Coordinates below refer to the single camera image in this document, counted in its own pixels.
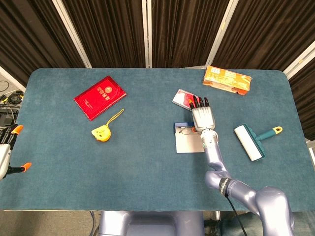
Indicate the orange cardboard box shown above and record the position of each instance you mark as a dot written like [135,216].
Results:
[226,78]

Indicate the brown curtain screen panel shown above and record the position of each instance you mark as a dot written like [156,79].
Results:
[187,32]
[108,32]
[305,93]
[29,37]
[265,32]

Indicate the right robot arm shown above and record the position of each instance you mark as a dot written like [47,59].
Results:
[214,152]

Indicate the white and red box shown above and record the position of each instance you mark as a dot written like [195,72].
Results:
[179,98]

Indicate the grey-purple robot torso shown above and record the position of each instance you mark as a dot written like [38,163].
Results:
[147,223]

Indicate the red certificate booklet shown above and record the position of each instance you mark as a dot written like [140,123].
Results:
[98,98]

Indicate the white table leg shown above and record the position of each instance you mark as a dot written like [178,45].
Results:
[217,215]

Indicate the thin metal-framed eyeglasses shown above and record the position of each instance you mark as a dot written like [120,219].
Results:
[185,130]

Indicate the yellow tape measure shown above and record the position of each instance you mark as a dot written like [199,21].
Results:
[101,132]

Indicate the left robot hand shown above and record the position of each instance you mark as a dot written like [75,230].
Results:
[3,155]

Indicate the teal table cloth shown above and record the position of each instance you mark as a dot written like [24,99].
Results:
[137,167]

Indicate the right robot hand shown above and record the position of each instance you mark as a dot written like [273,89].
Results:
[204,119]

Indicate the blue glasses card box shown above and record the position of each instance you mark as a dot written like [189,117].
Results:
[187,145]

